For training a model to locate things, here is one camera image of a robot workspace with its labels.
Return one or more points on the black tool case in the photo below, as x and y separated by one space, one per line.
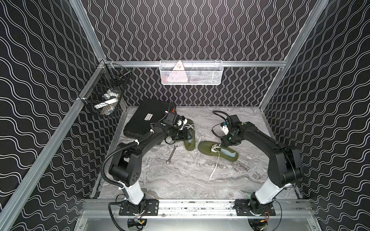
149 111

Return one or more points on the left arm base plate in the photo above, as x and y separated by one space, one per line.
147 207

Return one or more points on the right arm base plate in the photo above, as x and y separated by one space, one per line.
251 207

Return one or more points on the black wire basket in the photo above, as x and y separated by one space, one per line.
110 77

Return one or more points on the olive green shoe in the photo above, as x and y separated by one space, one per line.
190 142
214 149

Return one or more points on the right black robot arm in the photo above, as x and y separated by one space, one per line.
284 165

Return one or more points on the white items in black basket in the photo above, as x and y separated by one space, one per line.
109 102

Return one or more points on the white wire basket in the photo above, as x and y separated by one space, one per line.
199 72

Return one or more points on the pink triangle card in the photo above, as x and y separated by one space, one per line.
178 74

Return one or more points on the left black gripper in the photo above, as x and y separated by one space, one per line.
183 134

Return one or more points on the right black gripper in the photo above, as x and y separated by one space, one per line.
224 142

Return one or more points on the silver wrench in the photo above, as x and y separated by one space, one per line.
168 161

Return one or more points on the light blue insole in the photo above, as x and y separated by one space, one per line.
189 135
228 153

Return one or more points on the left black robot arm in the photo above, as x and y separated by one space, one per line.
123 166

